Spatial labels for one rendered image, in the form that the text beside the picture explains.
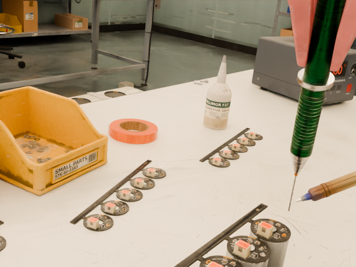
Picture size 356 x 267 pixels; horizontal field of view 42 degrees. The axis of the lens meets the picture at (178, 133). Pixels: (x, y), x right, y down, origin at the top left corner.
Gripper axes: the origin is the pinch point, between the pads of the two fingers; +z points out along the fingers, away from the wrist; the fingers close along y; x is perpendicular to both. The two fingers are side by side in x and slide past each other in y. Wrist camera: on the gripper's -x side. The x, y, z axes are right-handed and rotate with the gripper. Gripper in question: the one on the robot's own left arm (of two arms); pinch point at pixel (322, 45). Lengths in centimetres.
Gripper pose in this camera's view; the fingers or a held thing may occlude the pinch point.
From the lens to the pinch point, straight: 20.7
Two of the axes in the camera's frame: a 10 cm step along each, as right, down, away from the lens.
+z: 0.2, 8.0, 6.0
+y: -9.4, -1.9, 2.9
